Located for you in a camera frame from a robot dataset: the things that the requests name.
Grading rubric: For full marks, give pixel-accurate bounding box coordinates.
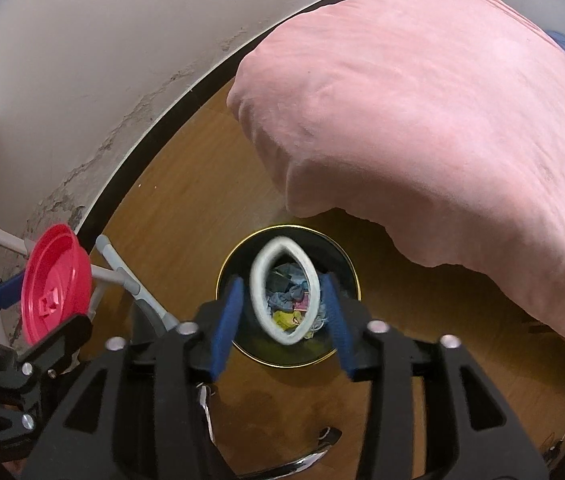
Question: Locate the red plastic lid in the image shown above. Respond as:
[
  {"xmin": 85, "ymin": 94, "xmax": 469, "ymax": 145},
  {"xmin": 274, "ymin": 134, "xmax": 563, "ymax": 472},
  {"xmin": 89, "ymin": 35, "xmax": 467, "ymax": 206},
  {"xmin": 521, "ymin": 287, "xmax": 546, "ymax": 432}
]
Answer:
[{"xmin": 20, "ymin": 224, "xmax": 92, "ymax": 346}]

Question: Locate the white ring band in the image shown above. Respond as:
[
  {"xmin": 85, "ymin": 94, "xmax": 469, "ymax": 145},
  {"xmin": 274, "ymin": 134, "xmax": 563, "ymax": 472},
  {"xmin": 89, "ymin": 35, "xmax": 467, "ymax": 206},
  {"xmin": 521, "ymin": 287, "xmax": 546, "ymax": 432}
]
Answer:
[{"xmin": 249, "ymin": 236, "xmax": 325, "ymax": 347}]

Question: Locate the black gold trash bin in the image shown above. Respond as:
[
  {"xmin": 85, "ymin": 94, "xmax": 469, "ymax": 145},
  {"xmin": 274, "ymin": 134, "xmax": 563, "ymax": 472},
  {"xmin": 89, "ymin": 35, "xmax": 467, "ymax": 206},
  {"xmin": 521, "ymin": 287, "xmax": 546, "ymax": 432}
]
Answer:
[{"xmin": 216, "ymin": 224, "xmax": 362, "ymax": 370}]

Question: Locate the pink bed cover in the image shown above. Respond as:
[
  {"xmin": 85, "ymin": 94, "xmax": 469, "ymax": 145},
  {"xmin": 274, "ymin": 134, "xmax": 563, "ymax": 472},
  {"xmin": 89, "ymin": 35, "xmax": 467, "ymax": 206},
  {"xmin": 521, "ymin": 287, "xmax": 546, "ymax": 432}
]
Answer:
[{"xmin": 227, "ymin": 0, "xmax": 565, "ymax": 338}]

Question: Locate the grey white chair frame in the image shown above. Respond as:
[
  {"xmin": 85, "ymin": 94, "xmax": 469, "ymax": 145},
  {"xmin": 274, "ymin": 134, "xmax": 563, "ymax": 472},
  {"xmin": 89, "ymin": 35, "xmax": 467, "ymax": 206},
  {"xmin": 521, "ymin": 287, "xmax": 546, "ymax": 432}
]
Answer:
[{"xmin": 0, "ymin": 173, "xmax": 343, "ymax": 476}]

